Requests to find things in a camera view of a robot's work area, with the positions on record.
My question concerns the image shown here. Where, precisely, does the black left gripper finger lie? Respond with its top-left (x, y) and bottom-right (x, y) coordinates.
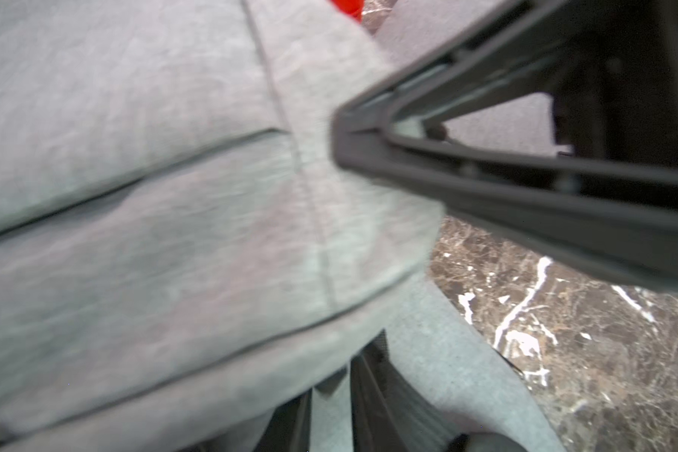
top-left (331, 1), bottom-right (678, 293)

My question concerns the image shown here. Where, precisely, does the grey zippered laptop bag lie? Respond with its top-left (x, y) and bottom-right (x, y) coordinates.
top-left (0, 1), bottom-right (562, 451)

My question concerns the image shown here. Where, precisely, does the dark grey laptop case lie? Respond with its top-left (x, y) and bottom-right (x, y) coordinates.
top-left (376, 0), bottom-right (571, 158)

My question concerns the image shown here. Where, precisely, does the red pencil cup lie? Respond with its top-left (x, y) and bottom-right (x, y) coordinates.
top-left (331, 0), bottom-right (365, 23)

